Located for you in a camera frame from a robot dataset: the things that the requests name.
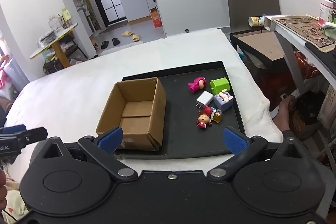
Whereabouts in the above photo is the white kitchen cabinet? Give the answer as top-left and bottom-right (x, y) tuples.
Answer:
(117, 0), (155, 22)

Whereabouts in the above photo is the white green packet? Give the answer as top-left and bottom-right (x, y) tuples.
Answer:
(322, 19), (336, 38)

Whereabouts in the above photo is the red dress doll figurine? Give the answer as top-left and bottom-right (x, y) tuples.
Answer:
(196, 112), (213, 130)

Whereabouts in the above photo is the white pink pill bottle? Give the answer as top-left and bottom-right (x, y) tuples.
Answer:
(318, 0), (334, 26)

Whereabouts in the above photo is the person's left hand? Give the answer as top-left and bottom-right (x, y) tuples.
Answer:
(0, 169), (8, 211)

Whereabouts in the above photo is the black tray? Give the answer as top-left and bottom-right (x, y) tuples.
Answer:
(115, 61), (246, 160)

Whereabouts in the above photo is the purple cube rabbit toy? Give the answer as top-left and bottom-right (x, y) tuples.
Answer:
(214, 91), (234, 111)

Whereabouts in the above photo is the pink doll toy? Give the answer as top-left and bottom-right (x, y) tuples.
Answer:
(187, 77), (208, 93)

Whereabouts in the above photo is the small yellow perfume bottle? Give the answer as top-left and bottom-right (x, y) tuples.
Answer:
(211, 109), (223, 123)

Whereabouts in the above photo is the carved wooden board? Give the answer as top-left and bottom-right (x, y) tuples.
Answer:
(278, 16), (336, 52)

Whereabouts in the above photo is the green cube toy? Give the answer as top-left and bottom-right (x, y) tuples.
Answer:
(210, 77), (231, 95)

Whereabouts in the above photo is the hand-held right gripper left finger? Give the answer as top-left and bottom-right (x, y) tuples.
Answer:
(31, 126), (138, 180)

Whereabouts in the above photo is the pink cloth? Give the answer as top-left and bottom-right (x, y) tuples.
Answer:
(0, 55), (11, 88)

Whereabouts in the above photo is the yellow white snack can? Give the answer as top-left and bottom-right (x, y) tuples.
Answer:
(248, 16), (267, 28)

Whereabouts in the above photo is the black side table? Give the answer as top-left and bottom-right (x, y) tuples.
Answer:
(230, 28), (297, 109)

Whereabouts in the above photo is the white desk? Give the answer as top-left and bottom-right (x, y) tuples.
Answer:
(265, 14), (336, 98)

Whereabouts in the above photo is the orange cardboard box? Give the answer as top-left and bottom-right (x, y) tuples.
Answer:
(150, 9), (163, 28)

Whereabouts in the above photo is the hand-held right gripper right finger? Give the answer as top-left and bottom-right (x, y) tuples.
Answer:
(207, 126), (314, 180)

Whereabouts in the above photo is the plastic wrapped bundle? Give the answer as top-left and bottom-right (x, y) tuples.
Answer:
(39, 30), (57, 46)

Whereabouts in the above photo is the orange basket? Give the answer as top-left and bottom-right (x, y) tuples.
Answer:
(294, 51), (322, 79)

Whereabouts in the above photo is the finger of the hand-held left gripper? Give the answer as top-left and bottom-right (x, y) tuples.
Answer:
(0, 124), (48, 148)

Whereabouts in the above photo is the yellow lid jar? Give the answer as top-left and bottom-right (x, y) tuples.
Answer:
(61, 7), (72, 26)

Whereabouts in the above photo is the white charger plug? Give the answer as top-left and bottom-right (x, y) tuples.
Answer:
(196, 91), (215, 109)

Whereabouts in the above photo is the clear glass jar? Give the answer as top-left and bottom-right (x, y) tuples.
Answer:
(49, 14), (63, 29)

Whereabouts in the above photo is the brown cardboard box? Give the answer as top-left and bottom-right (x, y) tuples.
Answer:
(95, 77), (167, 151)

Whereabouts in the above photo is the round wooden table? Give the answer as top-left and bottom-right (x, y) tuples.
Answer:
(29, 23), (79, 68)

